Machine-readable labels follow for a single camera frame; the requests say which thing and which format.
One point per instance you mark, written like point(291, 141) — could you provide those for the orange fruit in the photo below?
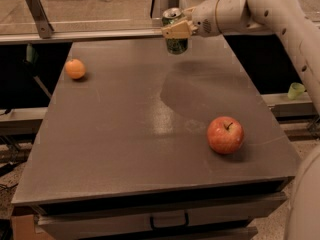
point(75, 69)

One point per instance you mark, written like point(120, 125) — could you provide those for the red apple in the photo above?
point(225, 135)

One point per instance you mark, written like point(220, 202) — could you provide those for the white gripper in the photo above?
point(205, 19)

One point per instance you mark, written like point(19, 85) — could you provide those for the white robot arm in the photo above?
point(300, 38)

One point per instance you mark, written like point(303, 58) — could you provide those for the horizontal metal rail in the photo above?
point(80, 36)

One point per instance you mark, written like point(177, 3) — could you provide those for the small green cup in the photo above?
point(295, 90)

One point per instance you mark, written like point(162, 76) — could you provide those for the grey drawer with black handle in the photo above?
point(214, 219)

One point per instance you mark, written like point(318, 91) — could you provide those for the green soda can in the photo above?
point(174, 30)

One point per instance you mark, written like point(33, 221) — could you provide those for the left metal rail bracket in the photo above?
point(44, 28)

